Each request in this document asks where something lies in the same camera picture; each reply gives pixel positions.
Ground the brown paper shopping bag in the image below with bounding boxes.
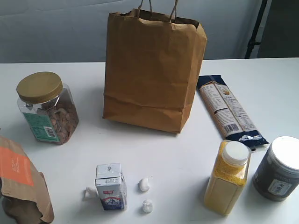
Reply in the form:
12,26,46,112
103,7,207,133

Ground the yellow millet bottle white cap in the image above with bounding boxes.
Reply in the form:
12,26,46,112
204,140,251,216

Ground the white wrapped candy upper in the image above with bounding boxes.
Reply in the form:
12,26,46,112
138,177,150,192

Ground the white wrapped candy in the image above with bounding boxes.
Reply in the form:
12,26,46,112
142,199,153,213
138,177,150,192
83,187,98,201

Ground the small blue white milk carton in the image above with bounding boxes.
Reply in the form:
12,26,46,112
95,163,127,210

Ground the navy noodle packet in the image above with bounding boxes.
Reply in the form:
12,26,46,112
197,75,269,151

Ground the white wrapped candy lower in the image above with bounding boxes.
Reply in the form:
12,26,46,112
142,199,153,213

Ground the white wrapped candy left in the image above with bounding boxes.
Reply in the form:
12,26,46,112
83,187,98,201

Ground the clear jar gold lid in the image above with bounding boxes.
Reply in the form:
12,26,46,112
16,71,79,145

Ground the black stand pole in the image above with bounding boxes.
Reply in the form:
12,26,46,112
244,0,268,59

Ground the dark jar white lid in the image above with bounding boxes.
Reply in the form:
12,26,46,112
253,136,299,202

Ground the brown kraft pouch orange label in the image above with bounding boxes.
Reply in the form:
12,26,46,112
0,137,54,224

